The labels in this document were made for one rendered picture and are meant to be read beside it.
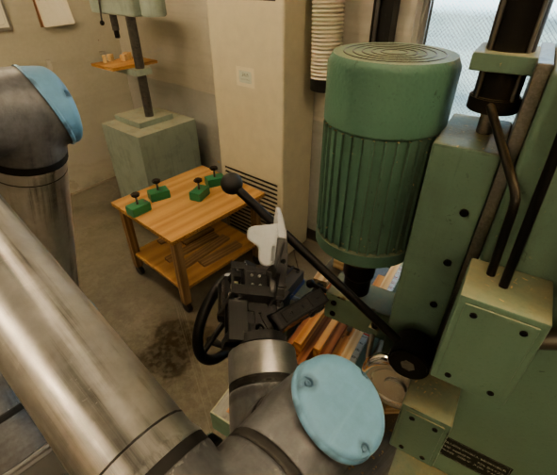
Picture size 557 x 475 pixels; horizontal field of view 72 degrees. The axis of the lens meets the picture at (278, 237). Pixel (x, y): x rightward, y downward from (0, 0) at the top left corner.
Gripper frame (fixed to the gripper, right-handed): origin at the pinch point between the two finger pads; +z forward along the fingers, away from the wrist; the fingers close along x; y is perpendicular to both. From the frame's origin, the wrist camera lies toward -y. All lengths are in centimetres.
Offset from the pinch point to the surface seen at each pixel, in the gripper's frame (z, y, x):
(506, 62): -1.3, -14.4, -37.5
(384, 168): -2.0, -9.5, -20.6
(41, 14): 254, 101, 107
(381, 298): -5.6, -26.2, 5.9
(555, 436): -33, -41, -5
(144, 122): 187, 25, 123
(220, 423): -22.1, -0.7, 31.2
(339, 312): -5.9, -20.4, 12.5
